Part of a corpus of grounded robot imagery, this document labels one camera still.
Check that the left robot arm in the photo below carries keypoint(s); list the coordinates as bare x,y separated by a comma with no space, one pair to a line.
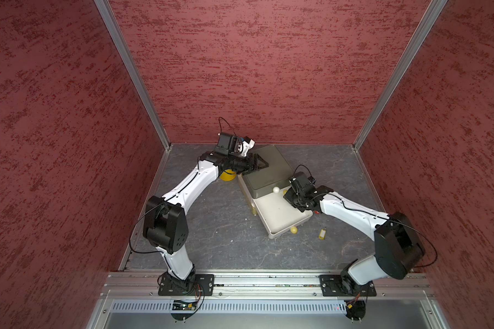
165,223

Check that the aluminium front rail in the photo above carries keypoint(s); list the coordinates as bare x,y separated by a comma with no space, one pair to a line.
264,284

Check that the aluminium corner post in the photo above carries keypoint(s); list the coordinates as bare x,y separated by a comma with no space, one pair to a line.
108,17
413,46

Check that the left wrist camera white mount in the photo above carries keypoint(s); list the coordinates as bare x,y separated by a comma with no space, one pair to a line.
244,145

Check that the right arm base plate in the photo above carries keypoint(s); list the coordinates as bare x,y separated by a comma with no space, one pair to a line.
344,286

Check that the left aluminium corner post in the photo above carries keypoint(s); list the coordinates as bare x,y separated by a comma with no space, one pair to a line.
108,17

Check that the right aluminium corner post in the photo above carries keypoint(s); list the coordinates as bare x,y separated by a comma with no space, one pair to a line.
413,46

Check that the yellow pen cup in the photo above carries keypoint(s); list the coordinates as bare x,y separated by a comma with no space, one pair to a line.
228,175

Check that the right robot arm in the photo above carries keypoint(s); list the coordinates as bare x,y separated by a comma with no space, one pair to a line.
397,245

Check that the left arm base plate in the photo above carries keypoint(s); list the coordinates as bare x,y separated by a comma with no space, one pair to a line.
195,285

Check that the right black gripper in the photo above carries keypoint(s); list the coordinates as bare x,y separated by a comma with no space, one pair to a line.
288,197

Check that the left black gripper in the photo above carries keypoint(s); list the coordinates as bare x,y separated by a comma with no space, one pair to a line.
251,166

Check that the olive green drawer cabinet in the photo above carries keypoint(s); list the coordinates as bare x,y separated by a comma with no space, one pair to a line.
277,174

